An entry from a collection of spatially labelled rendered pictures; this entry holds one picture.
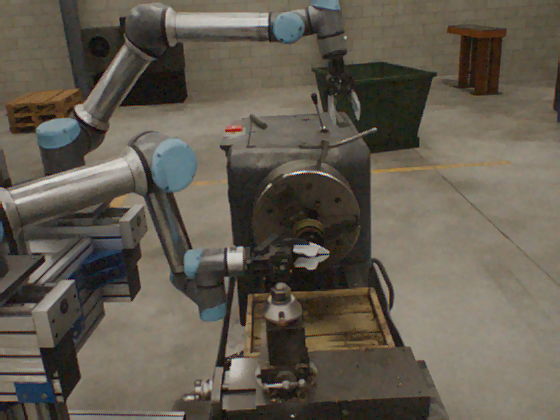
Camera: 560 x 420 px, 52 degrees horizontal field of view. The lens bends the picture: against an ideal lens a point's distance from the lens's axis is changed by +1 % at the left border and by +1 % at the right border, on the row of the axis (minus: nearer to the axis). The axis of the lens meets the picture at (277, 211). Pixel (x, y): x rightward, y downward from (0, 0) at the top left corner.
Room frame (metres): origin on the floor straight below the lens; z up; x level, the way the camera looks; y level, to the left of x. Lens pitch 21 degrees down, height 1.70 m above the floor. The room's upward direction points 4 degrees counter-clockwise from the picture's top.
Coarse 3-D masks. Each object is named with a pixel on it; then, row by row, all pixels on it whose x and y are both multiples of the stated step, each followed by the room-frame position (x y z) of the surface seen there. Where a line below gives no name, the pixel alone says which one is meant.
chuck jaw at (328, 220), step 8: (320, 216) 1.51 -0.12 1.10; (328, 216) 1.50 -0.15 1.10; (336, 216) 1.50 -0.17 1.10; (344, 216) 1.50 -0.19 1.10; (352, 216) 1.49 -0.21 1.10; (328, 224) 1.45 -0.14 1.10; (336, 224) 1.45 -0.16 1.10; (344, 224) 1.47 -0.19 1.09; (352, 224) 1.47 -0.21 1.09; (328, 232) 1.43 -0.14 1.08; (336, 232) 1.45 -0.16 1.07; (344, 232) 1.47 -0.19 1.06; (352, 232) 1.47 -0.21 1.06
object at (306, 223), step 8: (296, 224) 1.42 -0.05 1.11; (304, 224) 1.40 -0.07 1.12; (312, 224) 1.40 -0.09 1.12; (320, 224) 1.42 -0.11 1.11; (296, 232) 1.39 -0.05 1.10; (304, 232) 1.36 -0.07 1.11; (312, 232) 1.36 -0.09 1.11; (320, 232) 1.39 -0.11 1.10; (304, 240) 1.44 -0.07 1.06; (312, 240) 1.44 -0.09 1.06; (320, 240) 1.36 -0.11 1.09
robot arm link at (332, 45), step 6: (336, 36) 1.63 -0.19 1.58; (342, 36) 1.64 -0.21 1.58; (324, 42) 1.63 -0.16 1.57; (330, 42) 1.63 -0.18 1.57; (336, 42) 1.63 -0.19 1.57; (342, 42) 1.64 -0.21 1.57; (324, 48) 1.64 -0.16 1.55; (330, 48) 1.63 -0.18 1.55; (336, 48) 1.63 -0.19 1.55; (342, 48) 1.63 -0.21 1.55; (324, 54) 1.65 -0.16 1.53
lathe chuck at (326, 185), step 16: (272, 176) 1.57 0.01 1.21; (288, 176) 1.51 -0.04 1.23; (304, 176) 1.51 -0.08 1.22; (320, 176) 1.51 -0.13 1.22; (336, 176) 1.54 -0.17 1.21; (272, 192) 1.51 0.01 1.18; (304, 192) 1.51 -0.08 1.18; (320, 192) 1.51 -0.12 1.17; (336, 192) 1.51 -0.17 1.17; (352, 192) 1.54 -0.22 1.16; (256, 208) 1.51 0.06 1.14; (272, 208) 1.51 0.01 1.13; (320, 208) 1.51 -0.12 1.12; (336, 208) 1.51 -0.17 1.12; (352, 208) 1.51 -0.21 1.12; (256, 224) 1.51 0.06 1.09; (272, 224) 1.51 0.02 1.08; (288, 224) 1.51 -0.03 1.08; (256, 240) 1.51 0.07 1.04; (336, 240) 1.51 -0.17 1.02; (352, 240) 1.51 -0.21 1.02; (336, 256) 1.51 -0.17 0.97
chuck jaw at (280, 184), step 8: (280, 184) 1.51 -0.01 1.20; (280, 192) 1.47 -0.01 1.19; (288, 192) 1.47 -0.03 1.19; (280, 200) 1.47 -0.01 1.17; (288, 200) 1.47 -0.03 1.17; (296, 200) 1.47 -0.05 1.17; (288, 208) 1.45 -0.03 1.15; (296, 208) 1.45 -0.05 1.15; (304, 208) 1.51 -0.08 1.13; (296, 216) 1.43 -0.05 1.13; (304, 216) 1.43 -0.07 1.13
